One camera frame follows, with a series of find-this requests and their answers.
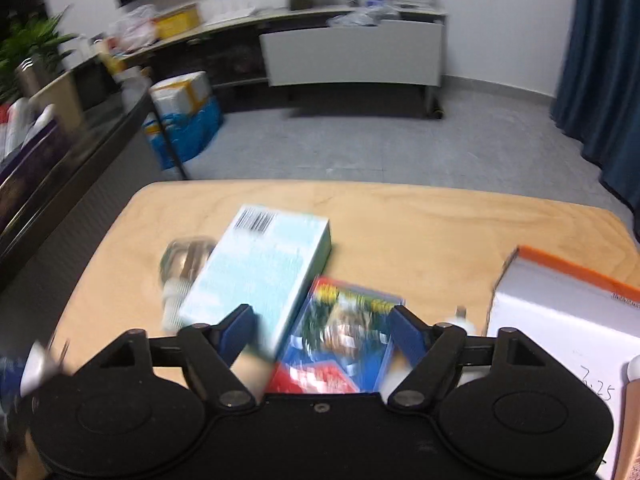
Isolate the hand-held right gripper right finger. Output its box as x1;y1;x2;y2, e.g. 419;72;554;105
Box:
386;304;548;409

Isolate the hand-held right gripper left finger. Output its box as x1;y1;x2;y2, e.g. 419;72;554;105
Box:
97;304;259;409

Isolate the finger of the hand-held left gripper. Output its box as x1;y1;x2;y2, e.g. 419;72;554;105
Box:
0;356;26;411

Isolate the colourful snack packet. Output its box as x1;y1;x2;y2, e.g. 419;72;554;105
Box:
265;275;407;394

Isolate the orange and white cardboard box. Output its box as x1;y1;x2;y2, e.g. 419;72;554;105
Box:
484;244;640;480

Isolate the copper coloured tube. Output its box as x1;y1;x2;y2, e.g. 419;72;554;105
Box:
612;354;640;480

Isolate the white plastic bottle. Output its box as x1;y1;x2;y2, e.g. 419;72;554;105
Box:
439;305;489;387

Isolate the green and white carton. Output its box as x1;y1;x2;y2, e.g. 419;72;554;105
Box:
177;203;333;362

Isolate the clear plastic bottle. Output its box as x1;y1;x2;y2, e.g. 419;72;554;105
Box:
158;236;217;332

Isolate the purple box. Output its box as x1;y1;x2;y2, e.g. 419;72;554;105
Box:
0;119;67;233

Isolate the blue pack of bottles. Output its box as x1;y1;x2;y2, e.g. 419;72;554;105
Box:
142;95;225;171

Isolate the black glass low table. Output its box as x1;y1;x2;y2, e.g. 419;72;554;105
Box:
0;60;189;313

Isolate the white and yellow cardboard box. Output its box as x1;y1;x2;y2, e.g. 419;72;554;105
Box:
149;71;214;117

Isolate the grey television cabinet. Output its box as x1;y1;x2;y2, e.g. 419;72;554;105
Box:
94;2;449;122

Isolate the clear plastic bag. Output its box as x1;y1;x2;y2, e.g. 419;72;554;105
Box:
327;5;402;29

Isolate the white plastic bag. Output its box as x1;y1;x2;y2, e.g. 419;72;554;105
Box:
107;4;160;54

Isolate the blue curtain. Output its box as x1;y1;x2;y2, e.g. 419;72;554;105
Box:
549;0;640;242

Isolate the leafy plant in metal pot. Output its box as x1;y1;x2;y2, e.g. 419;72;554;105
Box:
0;9;79;107

